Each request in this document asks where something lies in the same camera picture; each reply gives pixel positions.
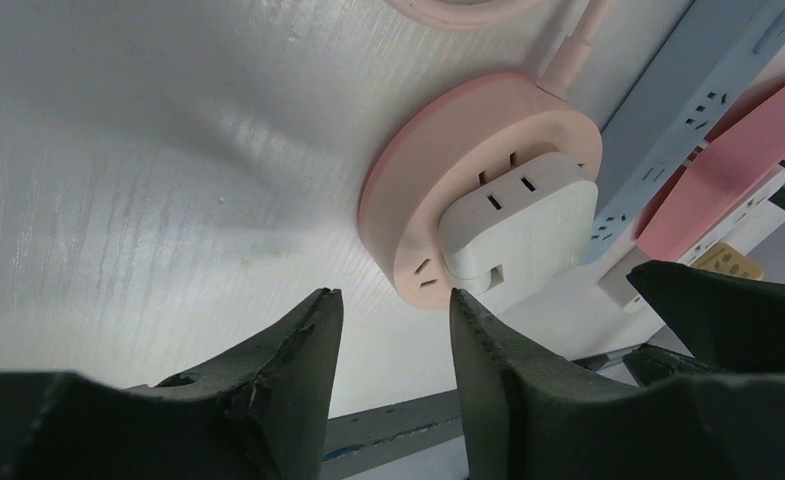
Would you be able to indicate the pink round socket base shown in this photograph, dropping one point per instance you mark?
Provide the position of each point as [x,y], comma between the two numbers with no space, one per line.
[468,136]

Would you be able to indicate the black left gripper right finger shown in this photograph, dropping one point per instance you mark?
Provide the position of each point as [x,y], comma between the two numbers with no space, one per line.
[528,413]

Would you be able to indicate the beige cube socket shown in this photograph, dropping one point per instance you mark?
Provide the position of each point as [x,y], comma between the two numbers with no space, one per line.
[724,259]

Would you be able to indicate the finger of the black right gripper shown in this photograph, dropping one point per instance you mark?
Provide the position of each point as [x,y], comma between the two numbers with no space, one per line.
[727,324]

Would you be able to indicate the white power strip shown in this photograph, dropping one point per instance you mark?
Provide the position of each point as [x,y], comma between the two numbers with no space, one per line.
[615,284]

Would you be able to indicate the white flat adapter socket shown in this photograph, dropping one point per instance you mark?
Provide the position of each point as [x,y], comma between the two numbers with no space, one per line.
[512,235]

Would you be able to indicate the pink triangular power strip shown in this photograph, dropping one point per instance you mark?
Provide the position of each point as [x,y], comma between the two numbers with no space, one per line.
[716,180]

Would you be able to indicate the light blue power strip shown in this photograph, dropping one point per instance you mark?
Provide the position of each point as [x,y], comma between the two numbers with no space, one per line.
[707,62]

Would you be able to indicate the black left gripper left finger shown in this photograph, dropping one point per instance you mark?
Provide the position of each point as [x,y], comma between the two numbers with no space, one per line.
[258,410]

